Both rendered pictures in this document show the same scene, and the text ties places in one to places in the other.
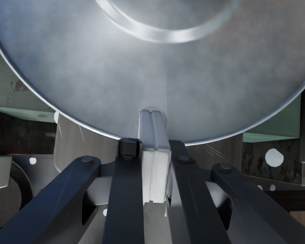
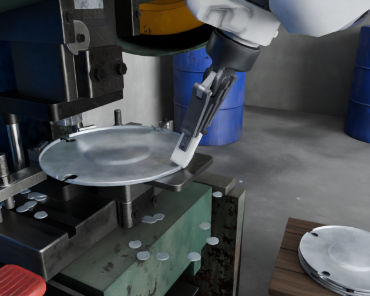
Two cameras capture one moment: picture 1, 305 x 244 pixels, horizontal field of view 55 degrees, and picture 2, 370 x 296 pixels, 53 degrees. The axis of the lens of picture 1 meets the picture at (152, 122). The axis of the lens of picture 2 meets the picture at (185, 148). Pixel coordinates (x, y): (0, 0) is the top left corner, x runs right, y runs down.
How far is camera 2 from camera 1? 0.58 m
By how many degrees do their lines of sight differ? 62
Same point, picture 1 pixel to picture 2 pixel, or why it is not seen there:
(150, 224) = not seen: outside the picture
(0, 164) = not seen: outside the picture
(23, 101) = (119, 270)
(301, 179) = (235, 197)
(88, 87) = (150, 172)
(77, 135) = (167, 178)
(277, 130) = (204, 191)
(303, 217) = (282, 261)
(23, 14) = (107, 178)
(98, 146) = (176, 175)
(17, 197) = not seen: outside the picture
